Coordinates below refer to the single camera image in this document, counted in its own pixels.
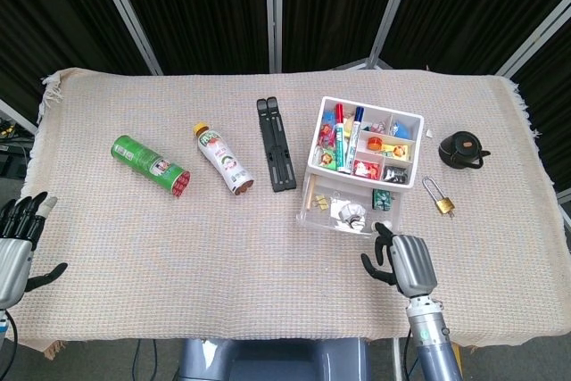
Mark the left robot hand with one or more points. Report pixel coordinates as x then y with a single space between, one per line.
11 260

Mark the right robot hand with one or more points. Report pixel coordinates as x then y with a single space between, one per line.
412 265

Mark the clear plastic drawer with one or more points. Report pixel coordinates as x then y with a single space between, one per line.
312 217

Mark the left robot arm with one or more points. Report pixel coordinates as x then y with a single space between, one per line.
2 323

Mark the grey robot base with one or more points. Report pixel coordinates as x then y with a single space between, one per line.
267 361

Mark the brass padlock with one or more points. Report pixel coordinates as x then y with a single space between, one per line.
444 205

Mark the black white wrapped item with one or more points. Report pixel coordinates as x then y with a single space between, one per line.
395 174

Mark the white table leg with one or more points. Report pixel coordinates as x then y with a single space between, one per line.
395 358

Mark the gold binder clip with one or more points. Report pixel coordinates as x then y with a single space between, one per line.
317 201
325 205

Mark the red white candy packet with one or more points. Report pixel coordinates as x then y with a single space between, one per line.
367 169

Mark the yellow snack packet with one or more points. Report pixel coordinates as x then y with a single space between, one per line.
397 150

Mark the wooden stick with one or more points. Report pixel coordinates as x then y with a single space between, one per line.
310 191

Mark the orange round item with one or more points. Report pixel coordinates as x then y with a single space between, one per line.
375 143

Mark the blue plastic item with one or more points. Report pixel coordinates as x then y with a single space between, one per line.
401 128

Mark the green yellow candy packet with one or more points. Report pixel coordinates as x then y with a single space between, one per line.
326 158

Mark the blue capped white marker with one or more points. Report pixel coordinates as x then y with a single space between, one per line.
354 135

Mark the red cartoon snack packet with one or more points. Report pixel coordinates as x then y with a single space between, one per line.
326 133

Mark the green chips can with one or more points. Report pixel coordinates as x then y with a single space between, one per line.
147 162

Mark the black folding laptop stand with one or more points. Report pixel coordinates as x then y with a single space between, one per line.
276 149

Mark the beige woven tablecloth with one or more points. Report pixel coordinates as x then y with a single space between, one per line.
223 265

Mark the white drink bottle yellow cap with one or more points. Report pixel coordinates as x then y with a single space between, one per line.
223 160

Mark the dark folding screen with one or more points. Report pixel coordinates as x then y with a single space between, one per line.
201 10

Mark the white drawer organizer box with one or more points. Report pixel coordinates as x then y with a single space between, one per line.
374 109

